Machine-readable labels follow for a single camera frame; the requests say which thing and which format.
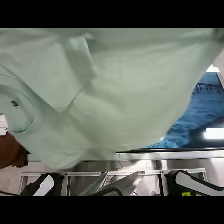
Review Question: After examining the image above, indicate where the pale green shirt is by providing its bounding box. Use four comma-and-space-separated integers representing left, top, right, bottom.
0, 28, 224, 170

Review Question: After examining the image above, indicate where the brown garment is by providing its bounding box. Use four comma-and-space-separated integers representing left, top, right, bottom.
0, 131, 30, 170

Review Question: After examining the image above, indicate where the white garment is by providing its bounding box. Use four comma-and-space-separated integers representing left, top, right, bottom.
0, 114, 9, 136

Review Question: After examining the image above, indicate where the silver frame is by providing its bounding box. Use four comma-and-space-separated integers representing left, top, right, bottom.
19, 149, 224, 197

